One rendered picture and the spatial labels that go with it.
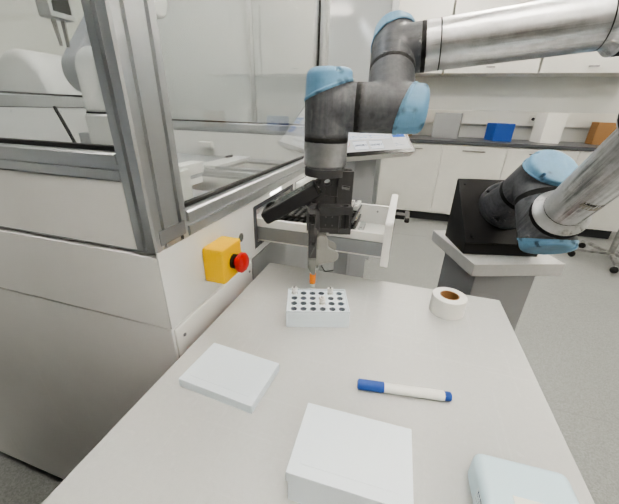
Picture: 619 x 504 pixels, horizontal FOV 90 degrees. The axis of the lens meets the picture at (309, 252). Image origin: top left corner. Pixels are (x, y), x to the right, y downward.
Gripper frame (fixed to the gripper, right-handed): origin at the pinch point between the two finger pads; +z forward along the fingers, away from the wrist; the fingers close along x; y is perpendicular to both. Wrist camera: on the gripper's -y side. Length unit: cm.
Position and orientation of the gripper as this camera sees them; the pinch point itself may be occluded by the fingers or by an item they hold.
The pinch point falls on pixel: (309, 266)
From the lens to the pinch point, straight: 63.3
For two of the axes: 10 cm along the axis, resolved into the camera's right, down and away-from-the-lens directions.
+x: -0.1, -4.2, 9.1
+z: -0.3, 9.1, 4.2
